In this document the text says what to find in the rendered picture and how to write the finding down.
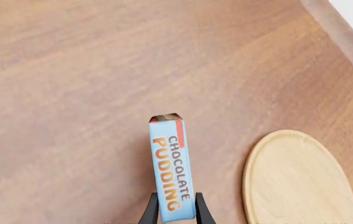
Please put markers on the round pale wooden plate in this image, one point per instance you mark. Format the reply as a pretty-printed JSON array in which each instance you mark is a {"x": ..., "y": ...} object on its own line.
[{"x": 299, "y": 184}]

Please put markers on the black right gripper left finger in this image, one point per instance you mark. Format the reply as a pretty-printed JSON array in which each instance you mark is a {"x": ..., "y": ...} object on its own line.
[{"x": 150, "y": 213}]

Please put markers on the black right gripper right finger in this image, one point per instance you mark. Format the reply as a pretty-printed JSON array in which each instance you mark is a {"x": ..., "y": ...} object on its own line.
[{"x": 204, "y": 213}]

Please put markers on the blue chocolate pudding box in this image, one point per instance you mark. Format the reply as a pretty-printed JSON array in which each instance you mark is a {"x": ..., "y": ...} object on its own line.
[{"x": 171, "y": 170}]

